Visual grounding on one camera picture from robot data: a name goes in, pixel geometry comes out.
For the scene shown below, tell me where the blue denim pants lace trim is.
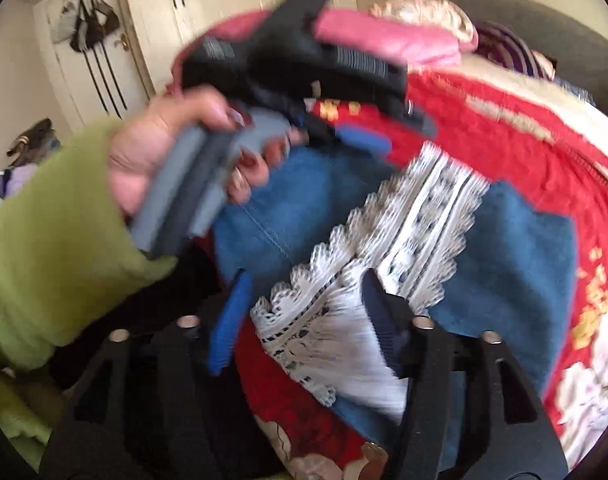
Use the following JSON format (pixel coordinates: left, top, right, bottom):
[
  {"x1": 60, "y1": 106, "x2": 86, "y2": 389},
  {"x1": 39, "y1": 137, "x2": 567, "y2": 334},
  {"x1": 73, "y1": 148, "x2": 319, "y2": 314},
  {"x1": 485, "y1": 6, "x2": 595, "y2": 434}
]
[{"x1": 211, "y1": 142, "x2": 579, "y2": 466}]

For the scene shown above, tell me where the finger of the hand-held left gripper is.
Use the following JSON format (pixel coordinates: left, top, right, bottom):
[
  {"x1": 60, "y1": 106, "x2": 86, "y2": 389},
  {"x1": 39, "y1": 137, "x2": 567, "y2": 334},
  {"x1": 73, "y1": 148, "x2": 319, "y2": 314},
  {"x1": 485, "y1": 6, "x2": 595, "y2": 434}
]
[
  {"x1": 394, "y1": 97, "x2": 439, "y2": 138},
  {"x1": 304, "y1": 110, "x2": 392, "y2": 156}
]

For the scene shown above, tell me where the blue patterned cloth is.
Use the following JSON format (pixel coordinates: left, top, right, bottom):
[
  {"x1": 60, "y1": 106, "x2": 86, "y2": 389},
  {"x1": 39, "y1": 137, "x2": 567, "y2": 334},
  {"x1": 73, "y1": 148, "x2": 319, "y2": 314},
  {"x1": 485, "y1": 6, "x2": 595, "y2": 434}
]
[{"x1": 554, "y1": 77, "x2": 598, "y2": 107}]

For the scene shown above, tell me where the dark brown hanging handbag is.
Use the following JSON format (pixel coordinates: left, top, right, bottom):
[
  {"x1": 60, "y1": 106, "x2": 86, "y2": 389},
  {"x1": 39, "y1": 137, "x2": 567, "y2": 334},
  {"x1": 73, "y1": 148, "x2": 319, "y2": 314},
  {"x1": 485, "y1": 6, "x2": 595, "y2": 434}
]
[{"x1": 71, "y1": 0, "x2": 122, "y2": 117}]

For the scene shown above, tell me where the grey padded headboard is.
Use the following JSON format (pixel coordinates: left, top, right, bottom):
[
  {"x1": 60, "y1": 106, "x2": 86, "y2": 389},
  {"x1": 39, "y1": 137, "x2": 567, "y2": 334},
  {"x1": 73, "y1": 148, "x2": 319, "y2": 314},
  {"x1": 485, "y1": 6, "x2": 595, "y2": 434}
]
[{"x1": 401, "y1": 0, "x2": 608, "y2": 126}]

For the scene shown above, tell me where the person's left forearm green sleeve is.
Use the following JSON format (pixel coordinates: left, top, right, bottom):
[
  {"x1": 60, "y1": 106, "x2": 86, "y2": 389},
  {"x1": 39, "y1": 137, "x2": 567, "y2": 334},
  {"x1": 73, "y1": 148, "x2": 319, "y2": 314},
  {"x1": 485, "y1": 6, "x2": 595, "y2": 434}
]
[{"x1": 0, "y1": 117, "x2": 179, "y2": 376}]

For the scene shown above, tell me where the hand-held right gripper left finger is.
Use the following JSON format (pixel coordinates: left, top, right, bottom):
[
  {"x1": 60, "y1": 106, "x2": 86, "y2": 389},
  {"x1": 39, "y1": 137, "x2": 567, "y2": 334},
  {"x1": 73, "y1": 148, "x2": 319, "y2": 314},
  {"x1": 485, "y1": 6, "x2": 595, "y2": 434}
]
[{"x1": 51, "y1": 269, "x2": 265, "y2": 480}]

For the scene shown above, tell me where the cream door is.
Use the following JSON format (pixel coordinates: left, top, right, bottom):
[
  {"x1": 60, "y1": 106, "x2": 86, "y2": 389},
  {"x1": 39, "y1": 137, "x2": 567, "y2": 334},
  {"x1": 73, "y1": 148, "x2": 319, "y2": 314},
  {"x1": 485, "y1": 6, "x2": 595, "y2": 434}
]
[{"x1": 31, "y1": 0, "x2": 152, "y2": 133}]

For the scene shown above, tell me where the cream wardrobe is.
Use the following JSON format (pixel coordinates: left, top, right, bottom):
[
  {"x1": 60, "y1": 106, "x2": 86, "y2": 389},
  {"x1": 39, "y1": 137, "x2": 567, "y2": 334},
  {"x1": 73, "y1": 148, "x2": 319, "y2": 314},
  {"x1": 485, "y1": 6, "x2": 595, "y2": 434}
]
[{"x1": 119, "y1": 0, "x2": 359, "y2": 92}]

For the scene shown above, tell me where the purple striped pillow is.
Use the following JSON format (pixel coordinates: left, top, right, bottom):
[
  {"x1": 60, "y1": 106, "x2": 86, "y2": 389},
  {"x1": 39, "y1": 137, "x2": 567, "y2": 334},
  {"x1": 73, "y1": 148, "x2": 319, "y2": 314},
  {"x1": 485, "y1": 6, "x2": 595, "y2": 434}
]
[{"x1": 476, "y1": 20, "x2": 557, "y2": 81}]

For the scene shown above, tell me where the grey hanging handbag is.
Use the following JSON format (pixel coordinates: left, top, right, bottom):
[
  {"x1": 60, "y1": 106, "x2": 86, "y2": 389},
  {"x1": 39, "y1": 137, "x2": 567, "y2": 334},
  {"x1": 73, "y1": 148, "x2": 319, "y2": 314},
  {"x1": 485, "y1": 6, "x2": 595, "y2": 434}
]
[{"x1": 51, "y1": 2, "x2": 83, "y2": 45}]

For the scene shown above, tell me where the red floral quilt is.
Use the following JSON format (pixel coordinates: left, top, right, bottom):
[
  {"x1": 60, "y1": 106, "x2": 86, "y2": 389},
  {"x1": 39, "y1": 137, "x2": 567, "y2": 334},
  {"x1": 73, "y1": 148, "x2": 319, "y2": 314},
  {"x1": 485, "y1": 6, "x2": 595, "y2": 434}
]
[{"x1": 234, "y1": 70, "x2": 608, "y2": 480}]

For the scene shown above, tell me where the brown bag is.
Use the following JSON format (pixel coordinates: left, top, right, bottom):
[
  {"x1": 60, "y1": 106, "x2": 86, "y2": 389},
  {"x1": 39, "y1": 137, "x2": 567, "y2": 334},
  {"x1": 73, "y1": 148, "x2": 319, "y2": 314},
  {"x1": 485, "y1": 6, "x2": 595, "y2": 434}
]
[{"x1": 6, "y1": 119, "x2": 61, "y2": 167}]

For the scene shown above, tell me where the person's left hand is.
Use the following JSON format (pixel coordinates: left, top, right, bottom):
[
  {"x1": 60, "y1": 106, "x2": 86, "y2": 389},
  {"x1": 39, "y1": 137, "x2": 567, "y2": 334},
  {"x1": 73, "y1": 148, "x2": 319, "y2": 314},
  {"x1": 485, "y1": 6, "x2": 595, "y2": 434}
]
[{"x1": 106, "y1": 85, "x2": 292, "y2": 216}]

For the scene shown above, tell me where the yellow-green cloth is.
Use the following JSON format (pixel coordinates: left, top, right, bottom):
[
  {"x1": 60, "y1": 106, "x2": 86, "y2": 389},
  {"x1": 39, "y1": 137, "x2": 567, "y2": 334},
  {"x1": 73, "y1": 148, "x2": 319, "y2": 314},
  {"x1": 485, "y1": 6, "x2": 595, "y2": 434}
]
[{"x1": 0, "y1": 369, "x2": 52, "y2": 467}]

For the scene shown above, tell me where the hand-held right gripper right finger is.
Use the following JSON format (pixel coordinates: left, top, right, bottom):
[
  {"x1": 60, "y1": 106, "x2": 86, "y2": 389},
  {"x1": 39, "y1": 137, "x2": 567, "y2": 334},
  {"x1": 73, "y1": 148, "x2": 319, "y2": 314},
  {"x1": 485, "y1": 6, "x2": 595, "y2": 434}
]
[{"x1": 361, "y1": 270, "x2": 569, "y2": 480}]

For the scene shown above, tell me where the floral pillow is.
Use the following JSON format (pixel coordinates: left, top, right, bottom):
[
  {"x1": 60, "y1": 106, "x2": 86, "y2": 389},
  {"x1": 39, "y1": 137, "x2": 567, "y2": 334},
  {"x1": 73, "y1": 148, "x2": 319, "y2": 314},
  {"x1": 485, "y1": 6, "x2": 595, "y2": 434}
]
[{"x1": 369, "y1": 0, "x2": 479, "y2": 53}]

